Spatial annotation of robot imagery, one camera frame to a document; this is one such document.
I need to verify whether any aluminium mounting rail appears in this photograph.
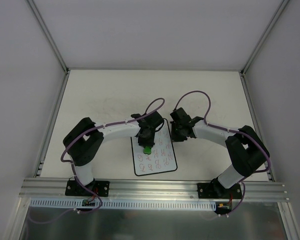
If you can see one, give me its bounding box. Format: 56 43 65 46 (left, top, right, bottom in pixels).
19 177 290 202

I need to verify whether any right aluminium frame post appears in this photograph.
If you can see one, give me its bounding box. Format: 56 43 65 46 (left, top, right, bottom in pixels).
240 0 290 76

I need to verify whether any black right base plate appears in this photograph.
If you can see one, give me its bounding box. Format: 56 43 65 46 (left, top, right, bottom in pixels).
196 182 243 200

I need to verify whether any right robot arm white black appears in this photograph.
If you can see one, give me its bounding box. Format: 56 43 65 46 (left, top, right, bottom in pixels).
170 107 270 199

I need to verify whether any aluminium frame post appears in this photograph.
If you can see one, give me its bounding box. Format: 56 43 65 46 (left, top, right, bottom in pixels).
25 0 69 74
240 0 290 76

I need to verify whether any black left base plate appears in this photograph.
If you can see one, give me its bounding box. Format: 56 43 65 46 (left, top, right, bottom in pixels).
65 180 110 197

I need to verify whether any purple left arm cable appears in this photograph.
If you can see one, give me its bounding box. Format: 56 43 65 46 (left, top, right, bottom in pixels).
61 97 165 215

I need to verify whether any left aluminium frame post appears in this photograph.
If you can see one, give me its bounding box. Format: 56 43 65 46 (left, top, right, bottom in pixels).
25 0 69 74

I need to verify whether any small black-framed whiteboard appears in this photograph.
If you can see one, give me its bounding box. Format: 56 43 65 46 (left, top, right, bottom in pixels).
131 119 178 177

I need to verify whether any white slotted cable duct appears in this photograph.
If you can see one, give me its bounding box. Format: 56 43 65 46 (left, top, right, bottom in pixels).
29 197 217 212

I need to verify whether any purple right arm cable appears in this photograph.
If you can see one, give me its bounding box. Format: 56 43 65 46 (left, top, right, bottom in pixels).
173 91 271 218

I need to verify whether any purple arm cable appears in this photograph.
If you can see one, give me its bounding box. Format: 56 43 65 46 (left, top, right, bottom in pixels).
61 97 165 215
173 91 271 218

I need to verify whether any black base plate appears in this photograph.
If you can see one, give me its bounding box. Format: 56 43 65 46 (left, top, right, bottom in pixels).
65 180 110 197
196 182 243 200

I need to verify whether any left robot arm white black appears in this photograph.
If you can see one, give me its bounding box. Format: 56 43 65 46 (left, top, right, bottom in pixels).
60 111 165 196

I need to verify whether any green whiteboard eraser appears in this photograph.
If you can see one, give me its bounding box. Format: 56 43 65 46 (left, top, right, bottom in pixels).
143 146 152 155

